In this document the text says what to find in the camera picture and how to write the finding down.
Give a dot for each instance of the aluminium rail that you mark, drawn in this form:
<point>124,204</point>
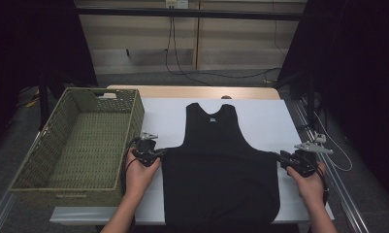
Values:
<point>1,207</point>
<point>340,197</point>

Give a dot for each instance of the white wall outlet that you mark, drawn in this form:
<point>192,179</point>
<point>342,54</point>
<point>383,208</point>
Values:
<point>177,4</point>

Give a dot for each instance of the wooden wall strip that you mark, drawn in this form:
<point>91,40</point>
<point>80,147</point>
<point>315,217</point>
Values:
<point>197,39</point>

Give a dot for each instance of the small black wall fitting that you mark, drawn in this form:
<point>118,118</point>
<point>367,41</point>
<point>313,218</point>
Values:
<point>127,52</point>

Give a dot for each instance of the black horizontal metal bar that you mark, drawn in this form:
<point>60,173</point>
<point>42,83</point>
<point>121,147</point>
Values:
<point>182,13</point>

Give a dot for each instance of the green woven basket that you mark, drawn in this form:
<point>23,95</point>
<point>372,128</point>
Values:
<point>85,145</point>

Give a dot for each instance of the black metal stand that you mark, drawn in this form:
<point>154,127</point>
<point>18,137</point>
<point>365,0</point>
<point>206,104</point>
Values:
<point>43,103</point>
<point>310,103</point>

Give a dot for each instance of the dark round table grommet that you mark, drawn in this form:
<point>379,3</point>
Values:
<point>226,97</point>

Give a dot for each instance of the black tank top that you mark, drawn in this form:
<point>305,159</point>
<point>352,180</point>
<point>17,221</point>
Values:
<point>214,178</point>

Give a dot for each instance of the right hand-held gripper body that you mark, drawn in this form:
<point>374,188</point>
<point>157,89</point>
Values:
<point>303,163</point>

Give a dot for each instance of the person's right hand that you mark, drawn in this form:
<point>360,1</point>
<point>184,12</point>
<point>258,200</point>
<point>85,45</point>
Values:
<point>311,191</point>

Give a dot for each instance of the white plug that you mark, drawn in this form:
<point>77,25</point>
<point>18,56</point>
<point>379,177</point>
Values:
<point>320,137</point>

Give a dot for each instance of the black curtain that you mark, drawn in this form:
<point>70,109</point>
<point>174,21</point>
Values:
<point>360,64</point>
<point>27,48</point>

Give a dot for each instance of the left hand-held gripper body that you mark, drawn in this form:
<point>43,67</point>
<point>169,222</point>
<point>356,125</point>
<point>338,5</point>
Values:
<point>145,150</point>

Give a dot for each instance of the person's left hand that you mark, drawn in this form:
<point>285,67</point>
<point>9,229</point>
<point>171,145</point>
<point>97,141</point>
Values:
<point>138,178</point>

